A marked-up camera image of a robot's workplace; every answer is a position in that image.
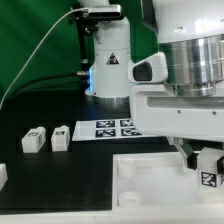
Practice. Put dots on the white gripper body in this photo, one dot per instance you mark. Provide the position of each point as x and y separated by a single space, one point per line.
156 110

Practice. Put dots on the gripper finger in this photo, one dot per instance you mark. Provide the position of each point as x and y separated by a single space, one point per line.
184 148
220 165

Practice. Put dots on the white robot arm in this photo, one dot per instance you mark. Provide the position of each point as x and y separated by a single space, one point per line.
179 91

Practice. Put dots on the white sheet with fiducial tags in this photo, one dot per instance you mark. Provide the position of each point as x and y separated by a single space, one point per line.
105 130

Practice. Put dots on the white obstacle bar left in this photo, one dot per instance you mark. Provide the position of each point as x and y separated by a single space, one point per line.
3 175

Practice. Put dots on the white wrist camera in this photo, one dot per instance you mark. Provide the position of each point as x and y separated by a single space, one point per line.
152 69

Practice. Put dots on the black camera stand pole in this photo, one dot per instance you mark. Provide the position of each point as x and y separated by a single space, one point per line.
83 52

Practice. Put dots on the black camera on stand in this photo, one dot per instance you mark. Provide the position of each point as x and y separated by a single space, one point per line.
97 13

